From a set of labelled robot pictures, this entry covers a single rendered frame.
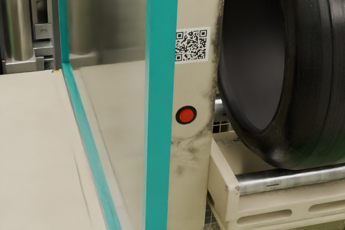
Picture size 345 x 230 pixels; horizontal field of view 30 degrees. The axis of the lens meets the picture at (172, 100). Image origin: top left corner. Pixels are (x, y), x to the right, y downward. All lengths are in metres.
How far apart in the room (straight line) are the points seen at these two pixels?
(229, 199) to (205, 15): 0.38
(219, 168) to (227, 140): 0.34
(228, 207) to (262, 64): 0.47
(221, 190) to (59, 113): 0.52
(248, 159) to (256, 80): 0.20
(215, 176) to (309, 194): 0.22
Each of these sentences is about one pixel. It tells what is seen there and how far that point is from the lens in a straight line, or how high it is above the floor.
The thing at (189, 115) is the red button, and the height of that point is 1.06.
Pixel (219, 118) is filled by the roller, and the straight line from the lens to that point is 1.61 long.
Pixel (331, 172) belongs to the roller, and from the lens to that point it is 1.47.
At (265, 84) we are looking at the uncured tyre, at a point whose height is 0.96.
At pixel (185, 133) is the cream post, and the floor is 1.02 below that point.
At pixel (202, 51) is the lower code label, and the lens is 1.25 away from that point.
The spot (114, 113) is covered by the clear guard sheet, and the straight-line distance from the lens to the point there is 0.64.
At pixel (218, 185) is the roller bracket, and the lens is 1.38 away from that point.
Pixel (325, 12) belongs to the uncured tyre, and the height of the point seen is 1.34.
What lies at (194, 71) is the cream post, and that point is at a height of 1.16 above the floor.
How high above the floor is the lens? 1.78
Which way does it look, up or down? 32 degrees down
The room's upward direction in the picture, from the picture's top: 3 degrees clockwise
